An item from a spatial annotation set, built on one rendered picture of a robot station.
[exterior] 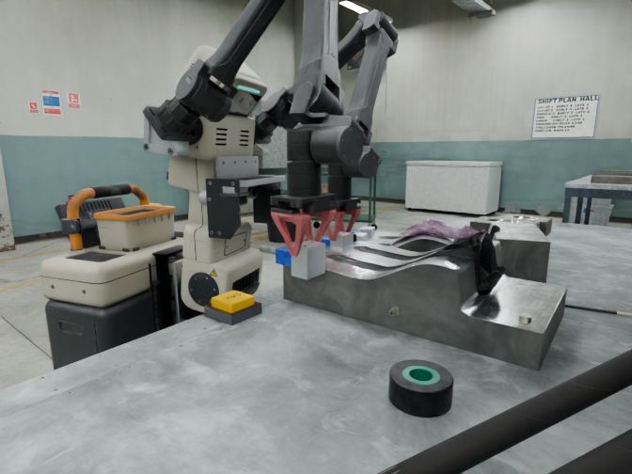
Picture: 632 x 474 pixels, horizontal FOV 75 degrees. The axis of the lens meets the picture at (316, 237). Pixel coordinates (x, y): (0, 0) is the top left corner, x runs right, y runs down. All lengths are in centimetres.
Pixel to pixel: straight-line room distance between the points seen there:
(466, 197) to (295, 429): 717
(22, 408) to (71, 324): 76
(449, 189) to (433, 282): 699
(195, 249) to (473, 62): 777
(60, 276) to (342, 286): 85
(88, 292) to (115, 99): 542
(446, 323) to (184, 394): 42
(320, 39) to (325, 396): 56
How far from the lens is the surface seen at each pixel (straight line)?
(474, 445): 45
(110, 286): 127
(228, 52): 99
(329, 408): 56
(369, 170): 93
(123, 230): 138
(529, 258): 110
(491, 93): 842
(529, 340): 70
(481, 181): 749
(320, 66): 72
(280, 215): 67
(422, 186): 788
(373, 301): 77
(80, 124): 636
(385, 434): 53
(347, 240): 100
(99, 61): 658
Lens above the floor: 112
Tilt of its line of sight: 12 degrees down
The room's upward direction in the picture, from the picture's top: straight up
